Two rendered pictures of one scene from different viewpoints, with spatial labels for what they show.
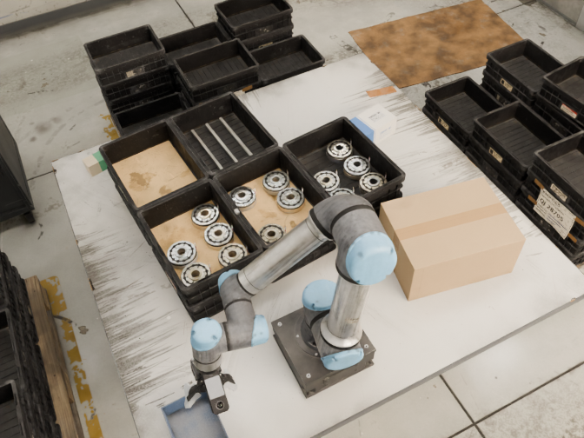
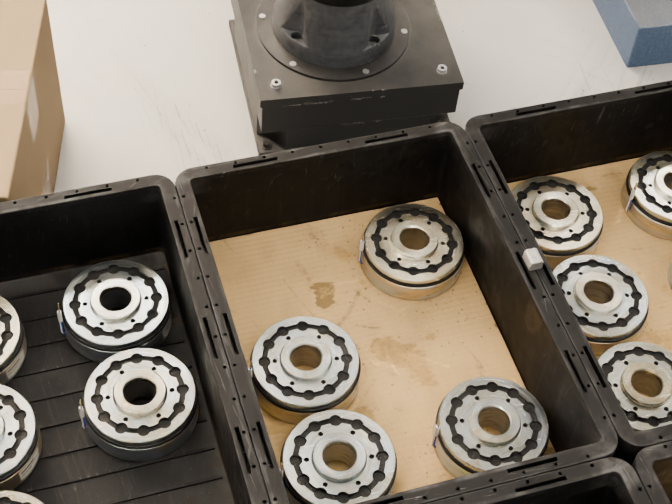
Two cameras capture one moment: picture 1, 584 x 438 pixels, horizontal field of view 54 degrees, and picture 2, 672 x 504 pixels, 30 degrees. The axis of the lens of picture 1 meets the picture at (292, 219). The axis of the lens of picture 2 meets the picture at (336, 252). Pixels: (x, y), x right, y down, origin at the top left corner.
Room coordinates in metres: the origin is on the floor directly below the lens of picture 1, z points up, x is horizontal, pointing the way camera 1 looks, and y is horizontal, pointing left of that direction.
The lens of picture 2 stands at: (2.05, 0.09, 1.84)
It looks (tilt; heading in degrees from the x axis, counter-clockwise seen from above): 51 degrees down; 187
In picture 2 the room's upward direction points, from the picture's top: 6 degrees clockwise
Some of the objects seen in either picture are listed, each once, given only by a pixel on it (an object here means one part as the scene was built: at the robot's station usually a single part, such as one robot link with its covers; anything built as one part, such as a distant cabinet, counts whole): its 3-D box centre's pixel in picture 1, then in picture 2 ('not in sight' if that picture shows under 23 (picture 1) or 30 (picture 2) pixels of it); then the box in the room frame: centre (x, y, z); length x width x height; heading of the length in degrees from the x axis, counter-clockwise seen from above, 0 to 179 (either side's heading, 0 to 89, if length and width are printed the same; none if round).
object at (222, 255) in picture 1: (232, 255); (554, 213); (1.17, 0.21, 0.86); 0.10 x 0.10 x 0.01
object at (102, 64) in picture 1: (134, 78); not in sight; (2.88, 0.87, 0.37); 0.40 x 0.30 x 0.45; 113
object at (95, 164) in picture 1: (112, 155); not in sight; (1.86, 0.76, 0.73); 0.24 x 0.06 x 0.06; 125
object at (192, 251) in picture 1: (182, 252); not in sight; (1.20, 0.39, 0.86); 0.10 x 0.10 x 0.01
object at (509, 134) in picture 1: (514, 156); not in sight; (2.05, -1.16, 0.31); 0.40 x 0.30 x 0.34; 23
